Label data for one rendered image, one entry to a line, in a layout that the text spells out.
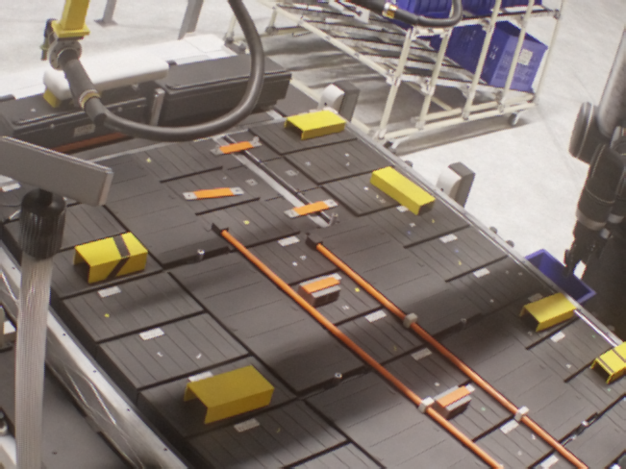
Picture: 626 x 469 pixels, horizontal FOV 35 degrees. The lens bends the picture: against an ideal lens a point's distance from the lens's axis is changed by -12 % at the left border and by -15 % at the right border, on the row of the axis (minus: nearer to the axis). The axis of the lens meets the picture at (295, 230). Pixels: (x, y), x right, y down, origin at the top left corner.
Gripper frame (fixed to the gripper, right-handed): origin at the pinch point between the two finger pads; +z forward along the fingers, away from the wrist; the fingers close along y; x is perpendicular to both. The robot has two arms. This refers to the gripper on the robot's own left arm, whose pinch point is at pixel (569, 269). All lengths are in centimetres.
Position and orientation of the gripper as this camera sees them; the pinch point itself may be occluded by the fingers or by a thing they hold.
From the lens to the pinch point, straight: 291.9
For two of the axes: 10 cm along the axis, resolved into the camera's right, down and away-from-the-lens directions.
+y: -7.3, 2.0, -6.6
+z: -2.4, 8.2, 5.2
